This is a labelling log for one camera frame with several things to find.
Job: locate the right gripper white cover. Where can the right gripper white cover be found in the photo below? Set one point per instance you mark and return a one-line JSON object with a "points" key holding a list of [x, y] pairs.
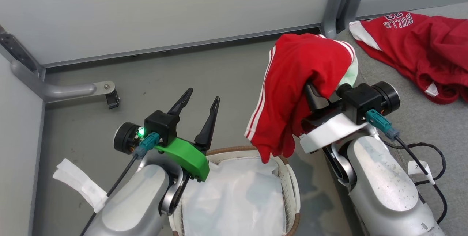
{"points": [[331, 133]]}

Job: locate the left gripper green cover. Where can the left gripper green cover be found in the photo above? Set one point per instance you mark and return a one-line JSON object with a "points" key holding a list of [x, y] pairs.
{"points": [[188, 157]]}

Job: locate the red shorts white stripes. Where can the red shorts white stripes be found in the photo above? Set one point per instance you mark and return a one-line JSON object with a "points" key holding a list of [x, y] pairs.
{"points": [[292, 79]]}

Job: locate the red basketball jersey white trim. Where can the red basketball jersey white trim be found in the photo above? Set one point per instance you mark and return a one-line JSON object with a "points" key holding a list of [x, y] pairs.
{"points": [[427, 46]]}

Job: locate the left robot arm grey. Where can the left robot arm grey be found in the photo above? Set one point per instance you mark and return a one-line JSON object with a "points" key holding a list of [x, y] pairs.
{"points": [[135, 199]]}

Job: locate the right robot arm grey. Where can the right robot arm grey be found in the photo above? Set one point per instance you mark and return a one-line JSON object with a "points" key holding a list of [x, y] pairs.
{"points": [[384, 188]]}

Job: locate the grey fabric sofa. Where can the grey fabric sofa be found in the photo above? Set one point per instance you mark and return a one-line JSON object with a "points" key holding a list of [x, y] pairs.
{"points": [[438, 126]]}

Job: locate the black caster wheel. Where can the black caster wheel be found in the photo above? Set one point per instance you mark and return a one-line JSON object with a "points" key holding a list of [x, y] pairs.
{"points": [[112, 100]]}

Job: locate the white basket liner cloth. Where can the white basket liner cloth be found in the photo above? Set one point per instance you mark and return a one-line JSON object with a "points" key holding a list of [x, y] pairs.
{"points": [[234, 199]]}

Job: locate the white laundry basket brown rim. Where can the white laundry basket brown rim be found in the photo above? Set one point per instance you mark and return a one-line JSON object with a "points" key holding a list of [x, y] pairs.
{"points": [[294, 192]]}

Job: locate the grey partition foot bar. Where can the grey partition foot bar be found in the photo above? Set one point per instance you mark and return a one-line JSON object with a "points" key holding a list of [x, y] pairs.
{"points": [[62, 90]]}

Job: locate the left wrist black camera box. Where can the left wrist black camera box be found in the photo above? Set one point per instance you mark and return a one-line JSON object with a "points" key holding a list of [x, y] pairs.
{"points": [[161, 122]]}

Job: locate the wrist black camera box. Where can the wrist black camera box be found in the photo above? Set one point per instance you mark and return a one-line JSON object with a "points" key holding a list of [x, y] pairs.
{"points": [[360, 99], [161, 122]]}

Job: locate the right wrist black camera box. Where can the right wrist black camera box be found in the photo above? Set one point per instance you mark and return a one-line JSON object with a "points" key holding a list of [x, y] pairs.
{"points": [[360, 99]]}

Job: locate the grey partition bottom rail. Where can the grey partition bottom rail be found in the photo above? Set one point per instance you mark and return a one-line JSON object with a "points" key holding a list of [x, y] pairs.
{"points": [[175, 46]]}

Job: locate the grey partition post with bracket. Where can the grey partition post with bracket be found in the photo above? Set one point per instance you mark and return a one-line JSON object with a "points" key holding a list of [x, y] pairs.
{"points": [[16, 49]]}

